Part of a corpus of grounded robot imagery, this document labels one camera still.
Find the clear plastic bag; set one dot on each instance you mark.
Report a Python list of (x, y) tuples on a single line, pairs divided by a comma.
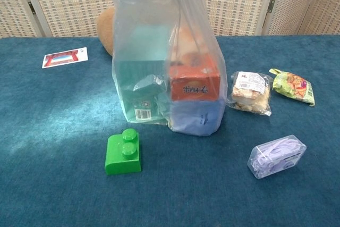
[(138, 38)]

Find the blue soft pack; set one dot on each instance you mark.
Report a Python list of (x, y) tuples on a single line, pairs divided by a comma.
[(194, 118)]

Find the teal cardboard box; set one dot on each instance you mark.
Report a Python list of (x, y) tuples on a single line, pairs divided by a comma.
[(138, 67)]

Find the green toy brick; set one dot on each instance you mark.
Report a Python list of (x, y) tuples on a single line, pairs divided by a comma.
[(119, 155)]

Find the clear packet of biscuits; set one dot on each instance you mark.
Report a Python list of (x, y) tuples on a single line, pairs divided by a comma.
[(251, 94)]

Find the brown plush toy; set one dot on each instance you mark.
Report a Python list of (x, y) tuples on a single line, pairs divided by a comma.
[(105, 30)]

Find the blue felt table cover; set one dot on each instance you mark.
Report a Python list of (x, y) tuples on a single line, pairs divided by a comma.
[(66, 118)]

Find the postcard with red gate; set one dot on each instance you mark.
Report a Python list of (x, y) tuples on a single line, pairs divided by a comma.
[(65, 57)]

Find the green snack packet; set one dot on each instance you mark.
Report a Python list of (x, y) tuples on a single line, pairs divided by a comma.
[(293, 86)]

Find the black screen hinge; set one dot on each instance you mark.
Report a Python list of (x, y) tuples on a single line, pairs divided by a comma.
[(271, 6), (32, 8)]

